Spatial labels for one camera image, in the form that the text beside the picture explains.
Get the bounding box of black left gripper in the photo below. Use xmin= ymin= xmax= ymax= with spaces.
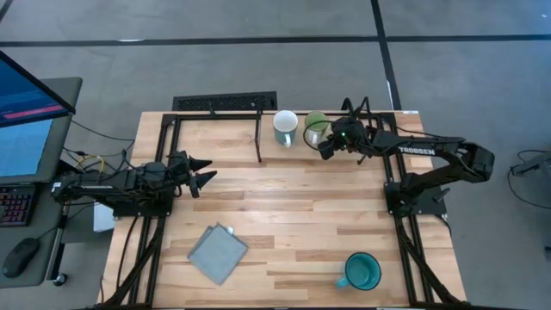
xmin=164 ymin=150 xmax=219 ymax=200

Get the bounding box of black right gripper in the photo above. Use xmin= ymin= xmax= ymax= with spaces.
xmin=318 ymin=116 xmax=375 ymax=162

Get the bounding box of green mug with white handle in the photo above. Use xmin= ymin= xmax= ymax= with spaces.
xmin=304 ymin=110 xmax=331 ymax=146

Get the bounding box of white mug with brown rim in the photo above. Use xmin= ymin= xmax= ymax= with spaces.
xmin=272 ymin=109 xmax=300 ymax=149

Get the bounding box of teal enamel mug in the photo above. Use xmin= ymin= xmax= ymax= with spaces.
xmin=335 ymin=251 xmax=383 ymax=292

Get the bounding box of black perforated floor grille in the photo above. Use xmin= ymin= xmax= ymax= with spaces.
xmin=171 ymin=90 xmax=279 ymax=112

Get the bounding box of grey folded cloth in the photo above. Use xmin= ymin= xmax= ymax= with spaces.
xmin=186 ymin=222 xmax=250 ymax=287

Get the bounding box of white box under table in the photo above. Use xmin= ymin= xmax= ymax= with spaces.
xmin=92 ymin=201 xmax=117 ymax=234

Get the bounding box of grey side desk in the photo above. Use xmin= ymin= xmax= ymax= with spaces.
xmin=0 ymin=77 xmax=84 ymax=289

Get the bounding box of pale blue screen monitor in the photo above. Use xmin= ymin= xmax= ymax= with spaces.
xmin=0 ymin=118 xmax=56 ymax=179

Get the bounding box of black keyboard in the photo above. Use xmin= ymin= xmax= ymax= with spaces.
xmin=0 ymin=183 xmax=38 ymax=228

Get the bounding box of black monitor with blue screen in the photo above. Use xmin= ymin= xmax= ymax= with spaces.
xmin=0 ymin=50 xmax=78 ymax=129

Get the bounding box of black computer mouse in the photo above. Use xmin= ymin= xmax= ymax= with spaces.
xmin=1 ymin=237 xmax=41 ymax=280

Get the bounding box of wooden shelf with black frame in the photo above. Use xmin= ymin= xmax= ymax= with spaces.
xmin=253 ymin=109 xmax=389 ymax=166

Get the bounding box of black tripod bracket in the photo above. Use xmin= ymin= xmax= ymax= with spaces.
xmin=340 ymin=96 xmax=372 ymax=117

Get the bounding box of yellow cable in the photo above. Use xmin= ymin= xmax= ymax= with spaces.
xmin=74 ymin=154 xmax=107 ymax=181

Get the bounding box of black aluminium table frame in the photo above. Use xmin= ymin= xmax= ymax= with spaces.
xmin=97 ymin=110 xmax=471 ymax=310

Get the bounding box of black equipment base with cables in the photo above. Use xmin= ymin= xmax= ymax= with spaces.
xmin=506 ymin=148 xmax=551 ymax=211

